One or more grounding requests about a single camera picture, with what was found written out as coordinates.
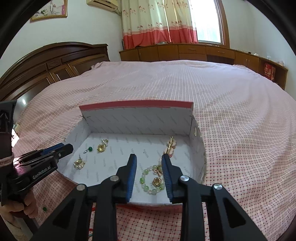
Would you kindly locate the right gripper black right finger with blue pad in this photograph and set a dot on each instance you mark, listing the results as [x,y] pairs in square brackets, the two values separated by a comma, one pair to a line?
[226,218]

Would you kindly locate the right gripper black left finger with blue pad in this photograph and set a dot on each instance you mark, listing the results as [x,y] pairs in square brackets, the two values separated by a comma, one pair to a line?
[93,206]

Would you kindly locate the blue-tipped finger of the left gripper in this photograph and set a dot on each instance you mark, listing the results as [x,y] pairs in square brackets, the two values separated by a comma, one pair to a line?
[61,150]

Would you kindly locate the gold pearl cluster brooch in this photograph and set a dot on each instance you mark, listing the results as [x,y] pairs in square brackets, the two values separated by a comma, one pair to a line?
[79,163]

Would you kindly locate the green stone silver earring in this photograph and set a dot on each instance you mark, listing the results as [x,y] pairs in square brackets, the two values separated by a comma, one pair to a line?
[89,149]

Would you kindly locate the gold pearl earring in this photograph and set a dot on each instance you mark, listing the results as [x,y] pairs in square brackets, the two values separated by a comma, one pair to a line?
[102,146]

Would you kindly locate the pink flower gold hair clip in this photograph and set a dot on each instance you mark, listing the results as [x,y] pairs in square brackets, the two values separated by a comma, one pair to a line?
[170,147]

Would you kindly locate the person's left hand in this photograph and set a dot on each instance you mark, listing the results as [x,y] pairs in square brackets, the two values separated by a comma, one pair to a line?
[29,207]

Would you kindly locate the white smartphone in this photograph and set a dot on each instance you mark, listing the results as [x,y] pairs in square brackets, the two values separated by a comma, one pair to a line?
[14,138]

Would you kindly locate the red white cardboard box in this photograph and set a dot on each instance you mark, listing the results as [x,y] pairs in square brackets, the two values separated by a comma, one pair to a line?
[140,127]

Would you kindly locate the dark wooden headboard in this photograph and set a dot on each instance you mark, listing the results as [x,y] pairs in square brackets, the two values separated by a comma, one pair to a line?
[49,64]

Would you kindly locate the pink checked bedspread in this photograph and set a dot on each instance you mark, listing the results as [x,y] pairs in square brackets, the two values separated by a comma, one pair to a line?
[247,123]

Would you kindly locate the framed wedding photo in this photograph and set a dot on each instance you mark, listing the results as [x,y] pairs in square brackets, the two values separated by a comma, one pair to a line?
[52,10]

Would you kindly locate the long wooden cabinet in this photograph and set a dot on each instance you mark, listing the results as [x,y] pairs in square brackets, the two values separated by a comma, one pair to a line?
[201,52]

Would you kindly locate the cream and red curtain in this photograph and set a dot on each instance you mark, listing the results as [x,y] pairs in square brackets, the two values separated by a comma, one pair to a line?
[146,23]

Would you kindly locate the red box on shelf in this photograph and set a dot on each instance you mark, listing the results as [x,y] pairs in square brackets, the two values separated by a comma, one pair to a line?
[269,71]

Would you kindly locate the white wall air conditioner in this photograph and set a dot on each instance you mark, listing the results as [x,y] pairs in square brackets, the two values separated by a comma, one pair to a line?
[110,5]

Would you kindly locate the bright window wooden frame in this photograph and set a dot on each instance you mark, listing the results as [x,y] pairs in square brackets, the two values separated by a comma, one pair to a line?
[209,22]

